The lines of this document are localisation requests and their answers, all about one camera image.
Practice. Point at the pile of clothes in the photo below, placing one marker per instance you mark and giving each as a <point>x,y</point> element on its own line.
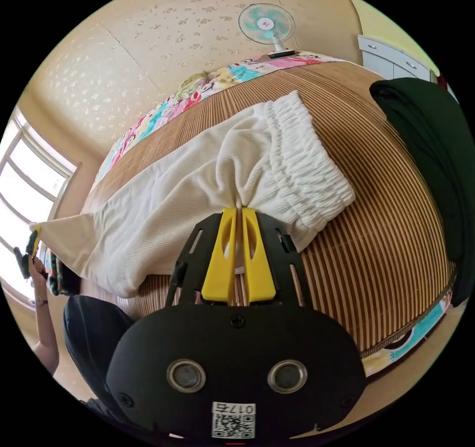
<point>426,150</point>

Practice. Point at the white and teal fan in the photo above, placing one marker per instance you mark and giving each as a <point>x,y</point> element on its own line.
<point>265,24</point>

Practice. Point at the floral patterned cloth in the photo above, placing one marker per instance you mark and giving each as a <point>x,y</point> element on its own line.
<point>61,274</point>

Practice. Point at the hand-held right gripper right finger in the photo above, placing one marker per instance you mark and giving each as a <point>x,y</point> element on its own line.
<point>259,269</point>

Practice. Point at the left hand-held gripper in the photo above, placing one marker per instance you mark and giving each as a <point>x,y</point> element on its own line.
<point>23,263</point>

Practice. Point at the person's left forearm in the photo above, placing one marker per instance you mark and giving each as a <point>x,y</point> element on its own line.
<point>46,335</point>

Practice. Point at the person's body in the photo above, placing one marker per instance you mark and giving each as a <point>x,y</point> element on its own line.
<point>92,343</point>

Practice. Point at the printed pillow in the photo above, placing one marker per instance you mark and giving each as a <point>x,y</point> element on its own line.
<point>191,83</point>

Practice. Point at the white cupboard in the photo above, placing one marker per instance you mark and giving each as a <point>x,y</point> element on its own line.
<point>386,59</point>

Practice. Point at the person's left hand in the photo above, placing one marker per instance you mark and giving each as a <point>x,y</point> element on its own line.
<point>39,280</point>

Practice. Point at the window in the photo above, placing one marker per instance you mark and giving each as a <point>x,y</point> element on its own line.
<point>33,180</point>

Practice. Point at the white pants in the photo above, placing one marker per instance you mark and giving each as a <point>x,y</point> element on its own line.
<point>193,180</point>

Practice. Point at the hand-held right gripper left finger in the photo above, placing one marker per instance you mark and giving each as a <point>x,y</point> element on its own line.
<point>219,269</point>

